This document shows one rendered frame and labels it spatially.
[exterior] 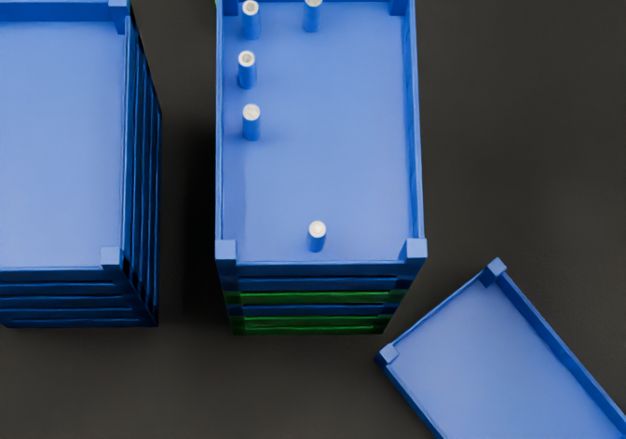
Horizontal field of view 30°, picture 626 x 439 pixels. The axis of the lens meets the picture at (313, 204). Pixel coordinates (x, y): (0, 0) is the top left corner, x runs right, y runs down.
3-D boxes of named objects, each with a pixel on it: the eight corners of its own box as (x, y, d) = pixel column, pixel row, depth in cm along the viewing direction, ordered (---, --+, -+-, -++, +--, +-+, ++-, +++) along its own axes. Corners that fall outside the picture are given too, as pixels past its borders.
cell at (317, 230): (306, 235, 118) (307, 219, 112) (324, 235, 118) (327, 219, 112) (306, 253, 117) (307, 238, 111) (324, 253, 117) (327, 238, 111)
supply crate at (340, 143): (219, 0, 125) (215, -35, 117) (408, -1, 125) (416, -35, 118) (217, 276, 117) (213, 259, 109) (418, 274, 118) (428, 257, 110)
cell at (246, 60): (238, 73, 122) (237, 48, 116) (256, 73, 122) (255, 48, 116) (238, 89, 122) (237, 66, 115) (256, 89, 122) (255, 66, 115)
